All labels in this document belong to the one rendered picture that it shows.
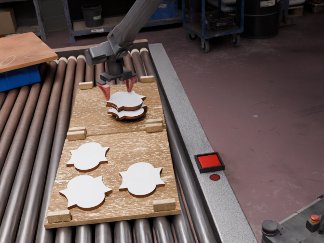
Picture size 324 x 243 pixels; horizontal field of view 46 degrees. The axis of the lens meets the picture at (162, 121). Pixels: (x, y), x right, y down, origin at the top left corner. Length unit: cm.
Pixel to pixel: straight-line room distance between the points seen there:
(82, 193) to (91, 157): 17
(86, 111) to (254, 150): 165
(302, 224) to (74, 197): 124
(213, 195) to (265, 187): 150
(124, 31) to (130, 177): 46
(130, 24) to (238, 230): 67
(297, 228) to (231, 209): 98
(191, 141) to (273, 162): 155
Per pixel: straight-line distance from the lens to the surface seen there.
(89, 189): 109
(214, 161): 118
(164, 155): 120
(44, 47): 200
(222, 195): 108
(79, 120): 146
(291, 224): 200
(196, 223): 100
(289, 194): 254
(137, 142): 127
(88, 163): 119
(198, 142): 129
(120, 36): 126
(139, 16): 115
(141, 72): 186
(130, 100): 142
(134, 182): 108
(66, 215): 102
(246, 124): 321
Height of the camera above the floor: 162
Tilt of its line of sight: 30 degrees down
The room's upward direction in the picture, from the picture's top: 4 degrees counter-clockwise
